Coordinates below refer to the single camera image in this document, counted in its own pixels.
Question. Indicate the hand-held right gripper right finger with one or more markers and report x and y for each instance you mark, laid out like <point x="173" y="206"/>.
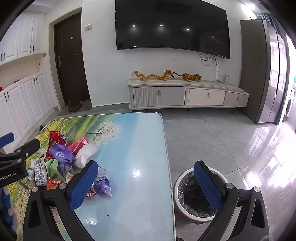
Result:
<point x="208" y="187"/>

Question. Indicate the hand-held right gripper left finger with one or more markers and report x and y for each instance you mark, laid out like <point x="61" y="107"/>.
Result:
<point x="83" y="185"/>

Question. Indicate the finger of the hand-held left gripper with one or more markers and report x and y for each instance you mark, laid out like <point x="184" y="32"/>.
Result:
<point x="30" y="146"/>
<point x="7" y="140"/>

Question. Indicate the red white wrapper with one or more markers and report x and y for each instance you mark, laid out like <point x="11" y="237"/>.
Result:
<point x="69" y="178"/>

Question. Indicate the dark red barcode snack packet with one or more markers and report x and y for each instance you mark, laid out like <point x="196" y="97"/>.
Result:
<point x="40" y="173"/>

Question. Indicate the white round trash bin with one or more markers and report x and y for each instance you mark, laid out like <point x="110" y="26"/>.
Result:
<point x="175" y="192"/>

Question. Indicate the person's left hand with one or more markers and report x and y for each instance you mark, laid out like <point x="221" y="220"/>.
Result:
<point x="5" y="204"/>

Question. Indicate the black bin liner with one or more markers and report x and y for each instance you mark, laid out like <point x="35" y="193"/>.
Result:
<point x="189" y="197"/>

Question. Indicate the purple plastic bag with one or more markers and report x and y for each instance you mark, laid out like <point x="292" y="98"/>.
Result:
<point x="104" y="185"/>
<point x="61" y="153"/>

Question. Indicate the red snack wrapper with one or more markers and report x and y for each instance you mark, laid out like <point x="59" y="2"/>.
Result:
<point x="56" y="138"/>

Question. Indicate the orange red wrapper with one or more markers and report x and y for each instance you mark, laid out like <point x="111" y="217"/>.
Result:
<point x="54" y="184"/>

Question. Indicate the white plastic bag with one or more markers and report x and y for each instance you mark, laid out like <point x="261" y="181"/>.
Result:
<point x="84" y="155"/>

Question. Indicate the green paper wrapper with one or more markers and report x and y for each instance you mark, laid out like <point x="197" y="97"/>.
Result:
<point x="52" y="166"/>

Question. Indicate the pink paper box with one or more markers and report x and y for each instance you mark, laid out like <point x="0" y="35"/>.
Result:
<point x="78" y="143"/>

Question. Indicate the white lower cabinet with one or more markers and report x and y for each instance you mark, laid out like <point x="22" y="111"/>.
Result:
<point x="30" y="102"/>

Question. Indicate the brown shoe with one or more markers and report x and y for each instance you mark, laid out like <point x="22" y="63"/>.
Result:
<point x="70" y="107"/>
<point x="77" y="106"/>

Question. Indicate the brown doormat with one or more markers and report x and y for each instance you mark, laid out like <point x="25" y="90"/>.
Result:
<point x="86" y="110"/>

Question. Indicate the dark brown entrance door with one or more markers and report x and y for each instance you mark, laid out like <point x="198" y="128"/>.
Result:
<point x="71" y="64"/>

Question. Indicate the white television stand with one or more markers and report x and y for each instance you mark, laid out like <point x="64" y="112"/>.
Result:
<point x="203" y="96"/>

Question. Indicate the golden tiger figure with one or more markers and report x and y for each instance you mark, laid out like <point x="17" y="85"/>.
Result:
<point x="190" y="77"/>

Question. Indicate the white washing machine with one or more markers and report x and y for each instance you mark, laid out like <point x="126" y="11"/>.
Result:
<point x="290" y="106"/>

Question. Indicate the golden dragon figure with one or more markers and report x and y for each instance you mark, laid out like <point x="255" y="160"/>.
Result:
<point x="150" y="77"/>
<point x="167" y="74"/>

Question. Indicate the grey refrigerator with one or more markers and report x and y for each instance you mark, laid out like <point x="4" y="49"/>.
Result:
<point x="254" y="69"/>

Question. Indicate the blue curtain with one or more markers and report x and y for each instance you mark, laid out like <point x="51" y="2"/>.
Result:
<point x="272" y="20"/>

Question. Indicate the white upper wall cabinet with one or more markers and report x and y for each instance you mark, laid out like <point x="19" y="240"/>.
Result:
<point x="27" y="34"/>

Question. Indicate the beige wall switch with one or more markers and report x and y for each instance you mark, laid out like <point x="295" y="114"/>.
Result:
<point x="88" y="26"/>

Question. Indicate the large black wall television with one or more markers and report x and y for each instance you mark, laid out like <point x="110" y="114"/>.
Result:
<point x="171" y="25"/>

